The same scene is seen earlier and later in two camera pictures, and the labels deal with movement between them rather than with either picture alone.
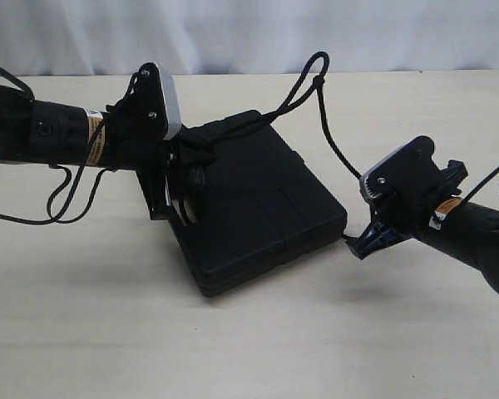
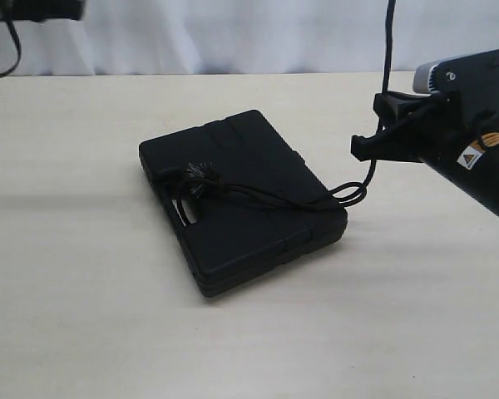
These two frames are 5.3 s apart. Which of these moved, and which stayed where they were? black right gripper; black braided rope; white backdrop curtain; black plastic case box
Moved: black right gripper; black braided rope
Stayed: black plastic case box; white backdrop curtain
